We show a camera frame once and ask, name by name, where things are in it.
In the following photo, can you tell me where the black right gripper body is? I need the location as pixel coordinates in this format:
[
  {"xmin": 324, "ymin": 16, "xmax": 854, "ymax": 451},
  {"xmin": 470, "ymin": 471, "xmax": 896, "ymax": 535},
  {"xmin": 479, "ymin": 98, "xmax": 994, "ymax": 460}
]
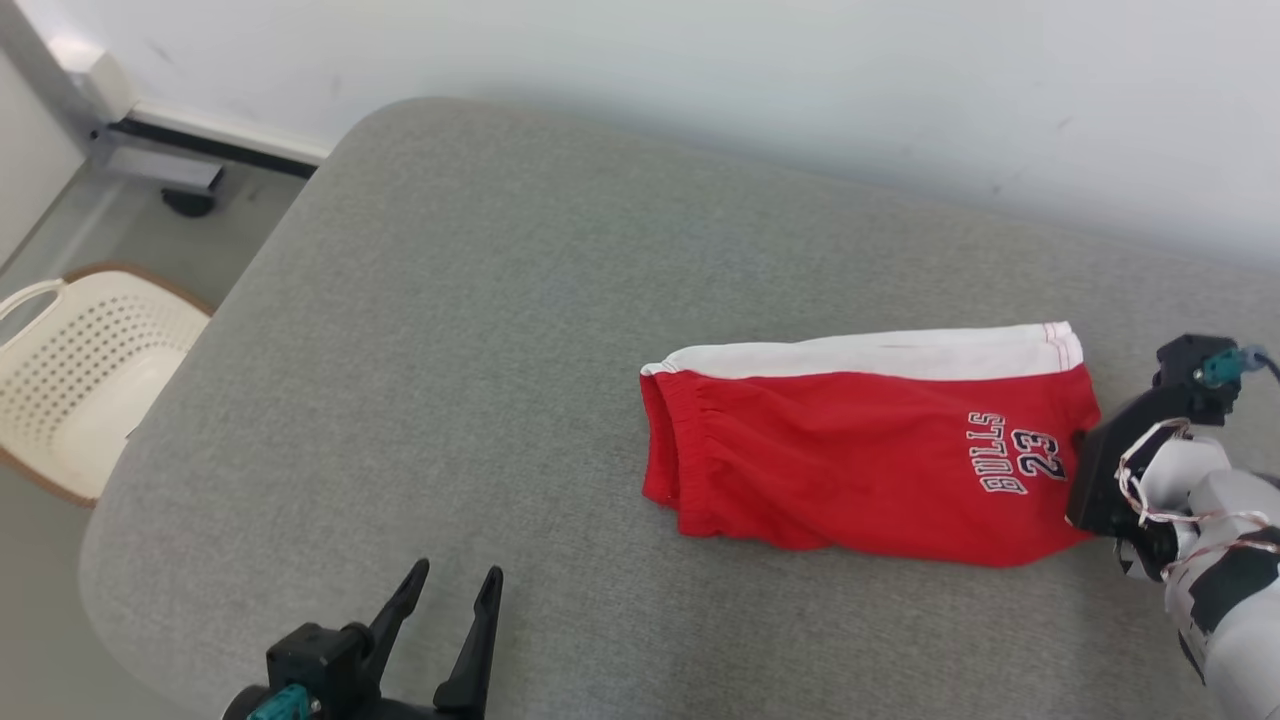
[{"xmin": 1065, "ymin": 390, "xmax": 1196, "ymax": 546}]

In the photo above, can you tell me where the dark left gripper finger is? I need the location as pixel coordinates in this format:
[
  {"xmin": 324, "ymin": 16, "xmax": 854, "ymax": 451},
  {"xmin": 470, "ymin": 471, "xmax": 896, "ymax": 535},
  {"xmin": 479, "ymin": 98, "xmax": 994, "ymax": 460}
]
[
  {"xmin": 365, "ymin": 558, "xmax": 431, "ymax": 666},
  {"xmin": 432, "ymin": 566, "xmax": 504, "ymax": 713}
]

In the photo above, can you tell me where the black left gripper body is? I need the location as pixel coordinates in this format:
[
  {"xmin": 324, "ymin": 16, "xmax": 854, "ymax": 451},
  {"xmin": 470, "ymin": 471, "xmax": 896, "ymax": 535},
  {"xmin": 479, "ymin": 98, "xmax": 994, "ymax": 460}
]
[{"xmin": 320, "ymin": 665, "xmax": 489, "ymax": 720}]

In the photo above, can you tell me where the red Bulls shorts white panel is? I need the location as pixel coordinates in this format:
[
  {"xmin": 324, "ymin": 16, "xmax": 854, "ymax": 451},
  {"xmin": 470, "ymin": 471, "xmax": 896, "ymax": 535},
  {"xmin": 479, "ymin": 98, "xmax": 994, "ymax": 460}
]
[{"xmin": 640, "ymin": 321, "xmax": 1103, "ymax": 569}]

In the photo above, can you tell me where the cream perforated laundry basket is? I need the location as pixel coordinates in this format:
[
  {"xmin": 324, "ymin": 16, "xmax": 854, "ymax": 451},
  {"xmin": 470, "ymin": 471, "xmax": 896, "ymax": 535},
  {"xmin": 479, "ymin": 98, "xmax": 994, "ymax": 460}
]
[{"xmin": 0, "ymin": 263, "xmax": 214, "ymax": 508}]

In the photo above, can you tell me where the teal-plug left camera cable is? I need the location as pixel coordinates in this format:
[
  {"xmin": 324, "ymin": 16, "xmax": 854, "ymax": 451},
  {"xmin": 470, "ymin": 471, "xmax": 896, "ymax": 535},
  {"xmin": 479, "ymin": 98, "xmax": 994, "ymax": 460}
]
[{"xmin": 247, "ymin": 683, "xmax": 319, "ymax": 720}]

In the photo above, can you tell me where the teal-plug camera cable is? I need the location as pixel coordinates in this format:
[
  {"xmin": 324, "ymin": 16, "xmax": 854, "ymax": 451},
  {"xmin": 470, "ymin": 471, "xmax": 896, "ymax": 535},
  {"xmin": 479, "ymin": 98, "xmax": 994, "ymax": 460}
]
[
  {"xmin": 247, "ymin": 683, "xmax": 319, "ymax": 720},
  {"xmin": 1200, "ymin": 343, "xmax": 1280, "ymax": 391}
]

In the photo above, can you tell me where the thin white red twisted wire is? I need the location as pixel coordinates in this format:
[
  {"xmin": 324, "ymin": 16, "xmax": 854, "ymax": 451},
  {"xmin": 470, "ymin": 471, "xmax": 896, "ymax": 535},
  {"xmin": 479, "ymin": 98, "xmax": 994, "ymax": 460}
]
[{"xmin": 1115, "ymin": 418, "xmax": 1280, "ymax": 581}]

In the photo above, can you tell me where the teal-plug right camera cable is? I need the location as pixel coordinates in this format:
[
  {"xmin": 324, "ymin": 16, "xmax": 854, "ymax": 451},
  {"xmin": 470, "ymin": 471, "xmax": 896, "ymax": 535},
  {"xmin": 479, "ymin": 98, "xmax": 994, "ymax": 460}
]
[{"xmin": 1200, "ymin": 343, "xmax": 1280, "ymax": 391}]

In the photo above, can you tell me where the grey metal support frame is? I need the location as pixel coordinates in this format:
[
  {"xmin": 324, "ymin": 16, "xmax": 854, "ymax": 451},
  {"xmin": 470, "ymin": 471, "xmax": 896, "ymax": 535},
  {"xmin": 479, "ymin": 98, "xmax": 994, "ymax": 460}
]
[{"xmin": 0, "ymin": 0, "xmax": 226, "ymax": 196}]

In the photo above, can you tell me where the white bracket block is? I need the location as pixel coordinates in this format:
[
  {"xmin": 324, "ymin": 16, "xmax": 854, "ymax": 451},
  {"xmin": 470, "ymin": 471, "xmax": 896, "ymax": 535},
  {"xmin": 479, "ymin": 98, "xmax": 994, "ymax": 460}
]
[{"xmin": 50, "ymin": 38, "xmax": 136, "ymax": 121}]

